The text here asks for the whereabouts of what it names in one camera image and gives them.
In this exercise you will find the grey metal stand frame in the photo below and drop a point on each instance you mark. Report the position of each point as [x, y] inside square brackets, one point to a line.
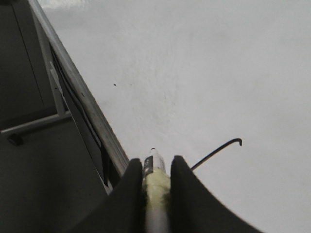
[39, 86]

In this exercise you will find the white black whiteboard marker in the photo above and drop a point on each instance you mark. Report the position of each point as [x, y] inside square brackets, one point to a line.
[156, 186]

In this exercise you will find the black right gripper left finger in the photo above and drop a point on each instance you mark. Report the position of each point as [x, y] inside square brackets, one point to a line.
[122, 211]

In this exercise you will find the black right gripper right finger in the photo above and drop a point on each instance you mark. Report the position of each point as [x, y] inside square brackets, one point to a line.
[195, 209]

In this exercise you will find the white whiteboard with frame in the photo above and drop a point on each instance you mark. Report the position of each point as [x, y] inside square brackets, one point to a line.
[186, 76]

